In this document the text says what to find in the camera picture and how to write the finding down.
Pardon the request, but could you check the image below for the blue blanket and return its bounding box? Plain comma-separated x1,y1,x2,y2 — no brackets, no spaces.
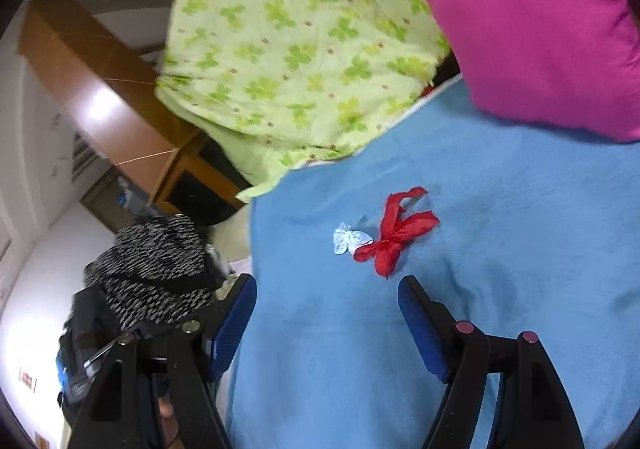
227,81,639,448

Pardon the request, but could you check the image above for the wooden headboard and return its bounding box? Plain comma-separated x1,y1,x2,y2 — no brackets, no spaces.
18,0,242,213

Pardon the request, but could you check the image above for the black white spotted garment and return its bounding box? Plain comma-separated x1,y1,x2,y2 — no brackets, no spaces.
84,215,226,329

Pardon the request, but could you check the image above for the pale pink bed sheet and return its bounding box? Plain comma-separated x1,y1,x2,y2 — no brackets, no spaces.
207,204,252,276

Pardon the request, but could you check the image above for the red ribbon plastic strip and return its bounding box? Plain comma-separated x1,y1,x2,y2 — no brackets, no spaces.
354,186,439,279

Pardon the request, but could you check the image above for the magenta pillow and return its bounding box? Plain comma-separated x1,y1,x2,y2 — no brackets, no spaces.
425,0,639,143

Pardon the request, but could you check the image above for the white crumpled tissue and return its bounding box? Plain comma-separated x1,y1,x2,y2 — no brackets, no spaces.
333,223,373,256

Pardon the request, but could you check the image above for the green clover quilt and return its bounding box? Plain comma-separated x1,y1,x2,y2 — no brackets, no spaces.
156,0,449,201

